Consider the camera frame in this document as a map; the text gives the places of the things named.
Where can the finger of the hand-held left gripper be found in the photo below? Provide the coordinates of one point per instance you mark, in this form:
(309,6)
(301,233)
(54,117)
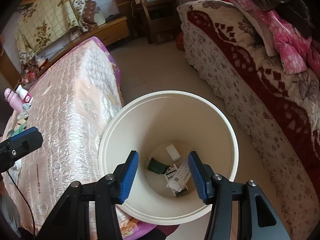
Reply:
(22,145)

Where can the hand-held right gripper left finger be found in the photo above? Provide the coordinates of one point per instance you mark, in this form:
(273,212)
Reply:
(128,177)

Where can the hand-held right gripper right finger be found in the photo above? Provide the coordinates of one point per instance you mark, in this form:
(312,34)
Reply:
(197,177)

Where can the green wrapper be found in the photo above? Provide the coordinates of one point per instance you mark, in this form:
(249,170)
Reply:
(18,130)

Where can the white plastic trash bin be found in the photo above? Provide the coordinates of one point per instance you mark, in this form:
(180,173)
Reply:
(162,120)

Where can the white printed paper slip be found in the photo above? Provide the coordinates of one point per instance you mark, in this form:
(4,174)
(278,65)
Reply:
(181,176)

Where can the pale crumpled wrapper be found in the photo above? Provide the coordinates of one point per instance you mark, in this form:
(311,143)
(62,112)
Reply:
(21,119)

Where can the dark green packet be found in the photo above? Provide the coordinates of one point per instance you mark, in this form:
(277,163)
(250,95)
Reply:
(157,166)

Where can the white rectangular block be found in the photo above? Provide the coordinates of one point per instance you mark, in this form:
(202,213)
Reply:
(173,152)

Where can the teal crumpled wrapper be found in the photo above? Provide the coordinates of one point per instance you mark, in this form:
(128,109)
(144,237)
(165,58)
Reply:
(26,107)

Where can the white bottle pink label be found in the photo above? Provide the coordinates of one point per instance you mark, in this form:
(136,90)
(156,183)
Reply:
(23,93)

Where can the pink quilted tablecloth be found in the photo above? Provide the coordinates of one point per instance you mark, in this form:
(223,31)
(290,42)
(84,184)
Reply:
(75,105)

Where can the artificial flower clutter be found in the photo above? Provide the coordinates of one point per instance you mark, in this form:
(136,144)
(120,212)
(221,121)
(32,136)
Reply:
(32,70)

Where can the red floral bed blanket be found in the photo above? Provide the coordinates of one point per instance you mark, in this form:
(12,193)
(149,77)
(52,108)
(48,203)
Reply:
(262,85)

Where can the yellow floral checked cloth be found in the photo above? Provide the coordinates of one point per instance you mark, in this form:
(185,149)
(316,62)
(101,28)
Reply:
(47,17)

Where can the wooden cabinet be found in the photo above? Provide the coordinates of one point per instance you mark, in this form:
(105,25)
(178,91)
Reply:
(110,31)

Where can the dark wooden shelf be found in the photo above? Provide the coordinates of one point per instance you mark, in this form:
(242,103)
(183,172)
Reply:
(152,17)

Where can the pink spotted clothing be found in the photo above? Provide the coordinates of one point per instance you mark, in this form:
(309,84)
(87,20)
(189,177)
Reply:
(287,40)

